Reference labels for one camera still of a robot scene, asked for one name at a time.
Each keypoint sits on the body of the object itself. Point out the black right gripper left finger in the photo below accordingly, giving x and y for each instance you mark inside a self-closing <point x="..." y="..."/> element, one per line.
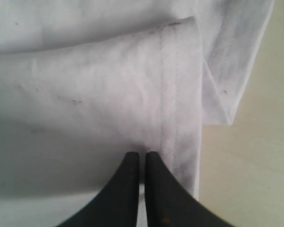
<point x="116" y="205"/>

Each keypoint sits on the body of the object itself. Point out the white t-shirt with red logo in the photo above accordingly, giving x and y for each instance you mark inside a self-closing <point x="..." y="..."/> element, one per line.
<point x="82" y="82"/>

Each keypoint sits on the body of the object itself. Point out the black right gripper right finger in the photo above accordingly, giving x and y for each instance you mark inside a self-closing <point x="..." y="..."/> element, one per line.
<point x="168" y="204"/>

